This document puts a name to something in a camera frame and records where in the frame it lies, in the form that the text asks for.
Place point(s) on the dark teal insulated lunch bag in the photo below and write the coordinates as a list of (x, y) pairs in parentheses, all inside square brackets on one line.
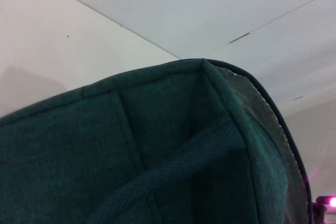
[(131, 155)]

